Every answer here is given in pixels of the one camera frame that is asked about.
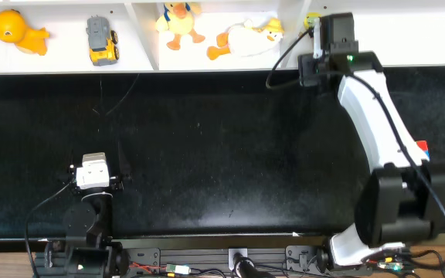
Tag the grey and yellow toy truck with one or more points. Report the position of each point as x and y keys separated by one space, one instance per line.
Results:
x=100 y=38

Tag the mounting rail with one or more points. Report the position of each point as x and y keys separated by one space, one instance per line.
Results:
x=207 y=258

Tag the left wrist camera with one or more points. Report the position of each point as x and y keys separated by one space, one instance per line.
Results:
x=91 y=173

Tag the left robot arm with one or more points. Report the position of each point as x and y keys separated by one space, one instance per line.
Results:
x=83 y=220

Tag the yellow plush duck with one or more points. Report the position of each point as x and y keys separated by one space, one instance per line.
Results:
x=180 y=23

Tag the white plush duck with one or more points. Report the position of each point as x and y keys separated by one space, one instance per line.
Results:
x=249 y=40

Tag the many-coloured puzzle cube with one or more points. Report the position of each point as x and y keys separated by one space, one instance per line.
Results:
x=422 y=146

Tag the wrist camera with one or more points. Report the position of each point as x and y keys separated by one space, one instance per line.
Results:
x=91 y=173
x=317 y=42

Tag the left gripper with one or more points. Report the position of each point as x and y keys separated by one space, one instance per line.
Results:
x=116 y=183

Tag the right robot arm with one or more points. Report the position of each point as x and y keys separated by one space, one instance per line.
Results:
x=365 y=116

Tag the yellow rubber duck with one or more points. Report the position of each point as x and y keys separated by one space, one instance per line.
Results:
x=10 y=27

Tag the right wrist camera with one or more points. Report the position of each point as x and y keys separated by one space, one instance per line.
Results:
x=317 y=42

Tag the green and yellow wooden rattle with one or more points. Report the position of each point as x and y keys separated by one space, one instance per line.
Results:
x=310 y=20

